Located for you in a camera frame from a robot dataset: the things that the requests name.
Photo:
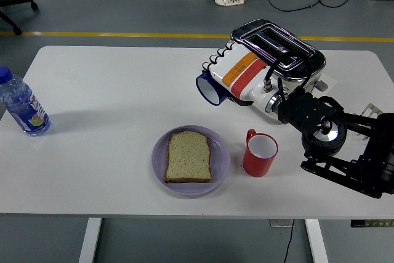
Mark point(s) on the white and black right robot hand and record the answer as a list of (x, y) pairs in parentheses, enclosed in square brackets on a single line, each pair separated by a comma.
[(243, 72)]

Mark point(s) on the blue enamel cup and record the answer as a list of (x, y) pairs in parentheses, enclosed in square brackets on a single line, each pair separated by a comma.
[(209, 90)]

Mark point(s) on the red enamel cup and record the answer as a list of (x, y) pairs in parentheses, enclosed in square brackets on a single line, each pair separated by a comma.
[(255, 164)]

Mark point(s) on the slice of bread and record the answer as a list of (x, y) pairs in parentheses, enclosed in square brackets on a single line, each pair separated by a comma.
[(188, 158)]

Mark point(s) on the cream and chrome toaster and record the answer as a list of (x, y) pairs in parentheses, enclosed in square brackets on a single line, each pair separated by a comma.
[(314, 56)]

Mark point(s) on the purple plate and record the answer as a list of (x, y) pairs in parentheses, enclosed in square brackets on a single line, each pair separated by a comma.
[(191, 189)]

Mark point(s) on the metal toast rack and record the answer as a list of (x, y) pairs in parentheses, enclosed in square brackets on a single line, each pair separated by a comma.
[(372, 109)]

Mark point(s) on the grey under-table box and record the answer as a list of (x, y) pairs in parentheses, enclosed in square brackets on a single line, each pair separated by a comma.
[(278, 223)]

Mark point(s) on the white table leg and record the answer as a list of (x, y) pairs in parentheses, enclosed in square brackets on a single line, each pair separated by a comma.
[(90, 241), (317, 241)]

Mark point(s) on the table height control panel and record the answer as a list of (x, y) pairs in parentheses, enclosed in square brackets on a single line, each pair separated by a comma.
[(372, 223)]

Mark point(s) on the blue-capped water bottle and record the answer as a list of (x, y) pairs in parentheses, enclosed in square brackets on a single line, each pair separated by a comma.
[(26, 109)]

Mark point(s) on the black office chair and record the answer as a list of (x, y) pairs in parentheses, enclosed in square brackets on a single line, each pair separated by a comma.
[(18, 2)]

